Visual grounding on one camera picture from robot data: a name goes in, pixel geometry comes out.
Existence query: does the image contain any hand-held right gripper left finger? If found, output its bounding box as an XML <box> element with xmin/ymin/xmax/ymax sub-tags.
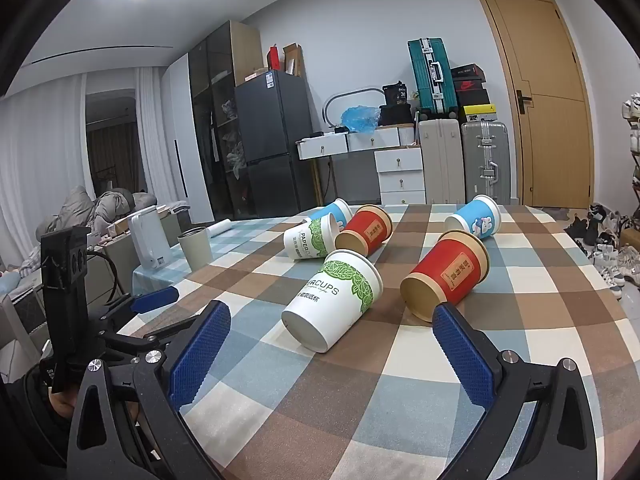
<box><xmin>66</xmin><ymin>300</ymin><xmax>232</xmax><ymax>480</ymax></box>

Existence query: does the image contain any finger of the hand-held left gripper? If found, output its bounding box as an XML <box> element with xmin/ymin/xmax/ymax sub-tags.
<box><xmin>131</xmin><ymin>286</ymin><xmax>180</xmax><ymax>314</ymax></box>
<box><xmin>106</xmin><ymin>316</ymin><xmax>201</xmax><ymax>361</ymax></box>

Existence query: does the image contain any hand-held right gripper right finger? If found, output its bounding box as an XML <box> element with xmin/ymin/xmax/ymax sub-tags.
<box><xmin>432</xmin><ymin>303</ymin><xmax>599</xmax><ymax>480</ymax></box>

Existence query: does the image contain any red paper cup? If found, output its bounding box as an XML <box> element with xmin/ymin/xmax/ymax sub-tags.
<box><xmin>400</xmin><ymin>230</ymin><xmax>490</xmax><ymax>324</ymax></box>
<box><xmin>334</xmin><ymin>204</ymin><xmax>394</xmax><ymax>258</ymax></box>

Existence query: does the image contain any white green-leaf paper cup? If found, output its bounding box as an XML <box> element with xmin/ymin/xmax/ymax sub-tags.
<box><xmin>281</xmin><ymin>249</ymin><xmax>384</xmax><ymax>353</ymax></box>
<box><xmin>283</xmin><ymin>213</ymin><xmax>342</xmax><ymax>261</ymax></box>

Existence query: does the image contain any person's left forearm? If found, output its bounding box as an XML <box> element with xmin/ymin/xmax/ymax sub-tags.
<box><xmin>0</xmin><ymin>365</ymin><xmax>71</xmax><ymax>480</ymax></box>

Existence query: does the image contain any blue cartoon paper cup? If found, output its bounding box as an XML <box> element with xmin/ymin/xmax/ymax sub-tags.
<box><xmin>308</xmin><ymin>198</ymin><xmax>354</xmax><ymax>233</ymax></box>
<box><xmin>444</xmin><ymin>194</ymin><xmax>502</xmax><ymax>241</ymax></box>

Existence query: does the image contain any person's left hand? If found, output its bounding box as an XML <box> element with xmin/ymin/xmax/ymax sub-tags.
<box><xmin>49</xmin><ymin>393</ymin><xmax>77</xmax><ymax>419</ymax></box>

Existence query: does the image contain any white plastic appliance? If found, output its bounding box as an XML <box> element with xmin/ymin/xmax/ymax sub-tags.
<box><xmin>126</xmin><ymin>205</ymin><xmax>168</xmax><ymax>269</ymax></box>

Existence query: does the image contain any grey-green tumbler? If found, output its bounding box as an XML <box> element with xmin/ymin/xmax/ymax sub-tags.
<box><xmin>177</xmin><ymin>226</ymin><xmax>216</xmax><ymax>271</ymax></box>

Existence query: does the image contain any grey clothes pile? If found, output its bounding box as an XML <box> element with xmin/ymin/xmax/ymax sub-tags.
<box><xmin>35</xmin><ymin>185</ymin><xmax>156</xmax><ymax>246</ymax></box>

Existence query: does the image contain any checked tablecloth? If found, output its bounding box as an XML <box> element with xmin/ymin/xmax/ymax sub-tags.
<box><xmin>117</xmin><ymin>203</ymin><xmax>640</xmax><ymax>480</ymax></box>

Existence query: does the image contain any white sheer curtain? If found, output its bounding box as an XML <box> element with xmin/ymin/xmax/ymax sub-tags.
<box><xmin>134</xmin><ymin>66</ymin><xmax>173</xmax><ymax>201</ymax></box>
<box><xmin>0</xmin><ymin>72</ymin><xmax>101</xmax><ymax>261</ymax></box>

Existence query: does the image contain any pile of shoes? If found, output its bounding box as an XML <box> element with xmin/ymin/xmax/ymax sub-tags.
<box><xmin>564</xmin><ymin>202</ymin><xmax>640</xmax><ymax>301</ymax></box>

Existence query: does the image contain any white drawer unit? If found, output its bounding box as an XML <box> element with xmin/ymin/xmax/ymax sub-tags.
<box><xmin>374</xmin><ymin>149</ymin><xmax>427</xmax><ymax>207</ymax></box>

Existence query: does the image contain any silver suitcase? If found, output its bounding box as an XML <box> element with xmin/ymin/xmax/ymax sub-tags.
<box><xmin>460</xmin><ymin>121</ymin><xmax>512</xmax><ymax>206</ymax></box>

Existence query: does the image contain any beige suitcase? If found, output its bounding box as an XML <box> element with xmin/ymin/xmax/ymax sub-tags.
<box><xmin>417</xmin><ymin>119</ymin><xmax>462</xmax><ymax>206</ymax></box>

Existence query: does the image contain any dark grey fridge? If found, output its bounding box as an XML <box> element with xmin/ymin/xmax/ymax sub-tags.
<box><xmin>234</xmin><ymin>70</ymin><xmax>321</xmax><ymax>218</ymax></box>

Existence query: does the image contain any black glass cabinet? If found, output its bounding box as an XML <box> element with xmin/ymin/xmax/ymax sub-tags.
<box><xmin>189</xmin><ymin>21</ymin><xmax>263</xmax><ymax>222</ymax></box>

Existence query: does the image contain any white dressing table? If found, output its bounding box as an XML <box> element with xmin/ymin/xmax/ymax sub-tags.
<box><xmin>295</xmin><ymin>125</ymin><xmax>421</xmax><ymax>206</ymax></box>

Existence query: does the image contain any wooden door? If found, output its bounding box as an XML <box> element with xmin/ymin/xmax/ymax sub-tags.
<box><xmin>474</xmin><ymin>0</ymin><xmax>596</xmax><ymax>209</ymax></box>

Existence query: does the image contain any blue plastic bag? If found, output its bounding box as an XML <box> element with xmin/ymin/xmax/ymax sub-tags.
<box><xmin>341</xmin><ymin>105</ymin><xmax>382</xmax><ymax>134</ymax></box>

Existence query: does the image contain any stack of shoe boxes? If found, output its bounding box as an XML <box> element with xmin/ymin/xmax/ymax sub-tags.
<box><xmin>450</xmin><ymin>64</ymin><xmax>498</xmax><ymax>123</ymax></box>

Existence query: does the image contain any black bag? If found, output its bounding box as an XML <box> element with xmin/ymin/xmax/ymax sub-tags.
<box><xmin>378</xmin><ymin>82</ymin><xmax>416</xmax><ymax>127</ymax></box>

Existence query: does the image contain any oval table mirror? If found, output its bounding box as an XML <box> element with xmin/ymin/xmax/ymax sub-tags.
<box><xmin>322</xmin><ymin>88</ymin><xmax>383</xmax><ymax>133</ymax></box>

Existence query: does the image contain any shoe rack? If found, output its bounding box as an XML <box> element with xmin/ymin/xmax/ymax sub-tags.
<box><xmin>621</xmin><ymin>92</ymin><xmax>640</xmax><ymax>211</ymax></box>

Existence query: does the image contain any open cardboard box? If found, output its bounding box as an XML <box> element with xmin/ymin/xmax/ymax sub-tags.
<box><xmin>282</xmin><ymin>44</ymin><xmax>305</xmax><ymax>78</ymax></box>

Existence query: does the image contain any teal suitcase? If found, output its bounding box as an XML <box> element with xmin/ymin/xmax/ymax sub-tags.
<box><xmin>407</xmin><ymin>37</ymin><xmax>448</xmax><ymax>116</ymax></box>

